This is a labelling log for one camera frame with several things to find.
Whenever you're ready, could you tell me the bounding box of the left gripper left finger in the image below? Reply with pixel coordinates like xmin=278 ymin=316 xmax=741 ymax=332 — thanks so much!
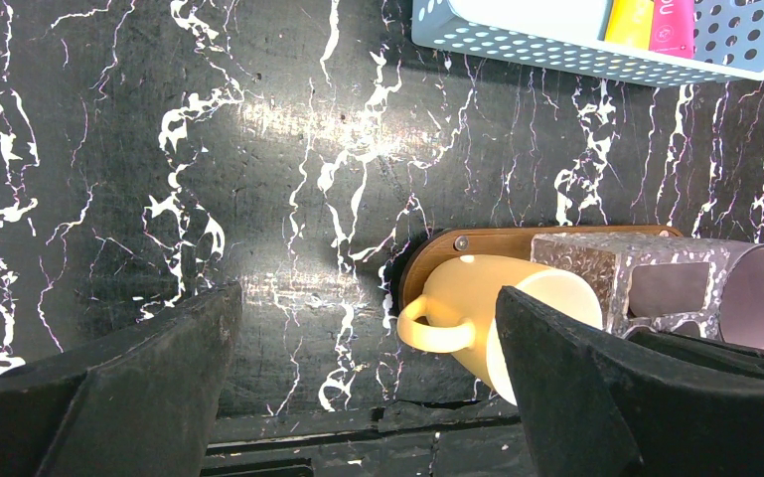
xmin=0 ymin=283 xmax=242 ymax=476

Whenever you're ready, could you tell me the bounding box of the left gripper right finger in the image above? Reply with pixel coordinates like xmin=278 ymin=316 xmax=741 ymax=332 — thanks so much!
xmin=495 ymin=286 xmax=764 ymax=476

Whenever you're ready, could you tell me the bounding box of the clear textured acrylic holder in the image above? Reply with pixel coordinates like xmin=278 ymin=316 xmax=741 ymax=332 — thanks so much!
xmin=531 ymin=232 xmax=731 ymax=340

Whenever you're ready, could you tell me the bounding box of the yellow mug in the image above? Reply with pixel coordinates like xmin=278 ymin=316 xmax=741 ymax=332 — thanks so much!
xmin=397 ymin=254 xmax=605 ymax=405

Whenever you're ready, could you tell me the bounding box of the oval wooden tray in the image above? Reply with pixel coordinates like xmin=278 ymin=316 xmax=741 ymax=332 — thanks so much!
xmin=392 ymin=225 xmax=682 ymax=312

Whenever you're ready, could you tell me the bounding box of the purple mug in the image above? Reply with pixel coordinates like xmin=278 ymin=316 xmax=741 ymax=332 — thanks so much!
xmin=628 ymin=239 xmax=764 ymax=350

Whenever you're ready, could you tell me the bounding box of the yellow toothpaste tube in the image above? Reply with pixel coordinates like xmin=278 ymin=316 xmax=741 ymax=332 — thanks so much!
xmin=604 ymin=0 xmax=655 ymax=50

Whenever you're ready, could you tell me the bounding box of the light blue plastic basket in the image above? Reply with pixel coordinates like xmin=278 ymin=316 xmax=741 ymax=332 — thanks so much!
xmin=411 ymin=1 xmax=764 ymax=87

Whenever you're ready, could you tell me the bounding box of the pink toothpaste tube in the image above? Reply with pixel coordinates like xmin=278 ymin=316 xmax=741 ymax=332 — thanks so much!
xmin=649 ymin=0 xmax=695 ymax=60

